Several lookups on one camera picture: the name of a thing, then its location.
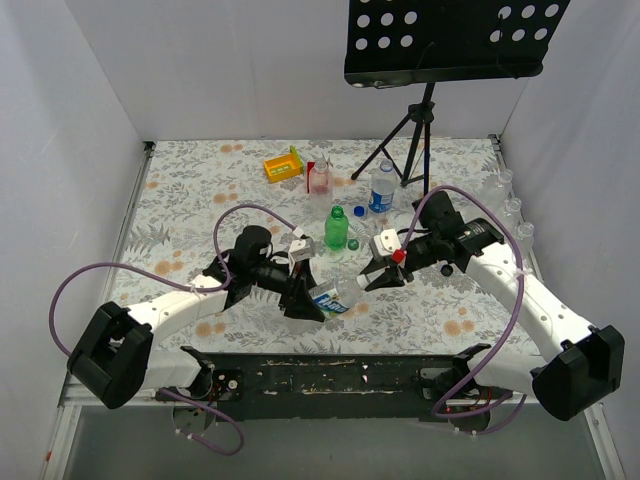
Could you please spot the green plastic bottle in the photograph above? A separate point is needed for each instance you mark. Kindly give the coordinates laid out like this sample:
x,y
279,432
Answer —
x,y
336,229

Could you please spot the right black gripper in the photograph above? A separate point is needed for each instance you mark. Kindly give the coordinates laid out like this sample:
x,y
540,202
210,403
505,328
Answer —
x,y
400,266

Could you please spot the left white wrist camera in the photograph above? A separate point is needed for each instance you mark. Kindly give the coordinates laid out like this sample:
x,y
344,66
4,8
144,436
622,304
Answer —
x,y
301,249

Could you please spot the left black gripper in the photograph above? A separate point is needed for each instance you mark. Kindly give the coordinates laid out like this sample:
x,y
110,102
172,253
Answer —
x,y
293,288

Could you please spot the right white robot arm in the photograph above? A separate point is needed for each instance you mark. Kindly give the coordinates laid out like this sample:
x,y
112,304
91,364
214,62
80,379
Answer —
x,y
546,351

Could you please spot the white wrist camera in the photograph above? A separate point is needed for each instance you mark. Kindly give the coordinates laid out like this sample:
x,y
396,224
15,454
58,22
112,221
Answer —
x,y
301,249
386,247

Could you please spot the clear bottle by wall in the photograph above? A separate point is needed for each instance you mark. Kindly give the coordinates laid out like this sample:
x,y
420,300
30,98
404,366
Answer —
x,y
496,189

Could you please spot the black bottle cap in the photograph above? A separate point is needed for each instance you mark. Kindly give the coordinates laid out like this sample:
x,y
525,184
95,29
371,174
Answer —
x,y
446,270

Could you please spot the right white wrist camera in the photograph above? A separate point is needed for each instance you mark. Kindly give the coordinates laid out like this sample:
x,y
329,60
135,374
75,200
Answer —
x,y
386,247

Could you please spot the black music stand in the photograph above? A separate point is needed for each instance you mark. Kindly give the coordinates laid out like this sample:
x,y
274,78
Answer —
x,y
393,44

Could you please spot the red plastic box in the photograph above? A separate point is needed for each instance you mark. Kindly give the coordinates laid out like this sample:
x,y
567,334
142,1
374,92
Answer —
x,y
314,178

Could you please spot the floral tablecloth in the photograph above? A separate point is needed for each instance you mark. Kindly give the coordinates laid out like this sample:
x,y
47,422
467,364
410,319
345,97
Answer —
x,y
196,198

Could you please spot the clear Pepsi bottle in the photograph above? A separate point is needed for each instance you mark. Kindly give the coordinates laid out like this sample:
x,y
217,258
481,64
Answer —
x,y
383,185

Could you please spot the clear bottle blue label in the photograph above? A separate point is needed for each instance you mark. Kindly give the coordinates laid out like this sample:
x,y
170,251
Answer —
x,y
334,298

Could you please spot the yellow plastic box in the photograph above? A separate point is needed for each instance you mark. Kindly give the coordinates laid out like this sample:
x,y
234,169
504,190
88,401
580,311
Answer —
x,y
284,167

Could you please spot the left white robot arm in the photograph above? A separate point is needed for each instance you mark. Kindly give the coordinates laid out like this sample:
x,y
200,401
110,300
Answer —
x,y
117,355

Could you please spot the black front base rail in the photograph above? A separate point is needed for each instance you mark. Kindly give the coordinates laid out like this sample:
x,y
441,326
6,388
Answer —
x,y
288,386

